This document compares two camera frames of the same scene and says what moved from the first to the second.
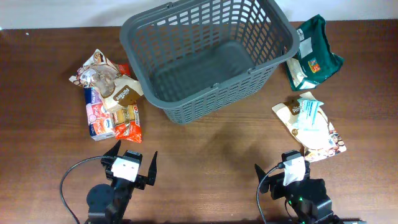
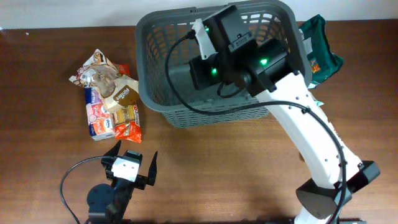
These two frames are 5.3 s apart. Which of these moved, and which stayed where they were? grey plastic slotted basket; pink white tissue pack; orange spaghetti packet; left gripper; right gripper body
Moved: grey plastic slotted basket; right gripper body
Stayed: pink white tissue pack; left gripper; orange spaghetti packet
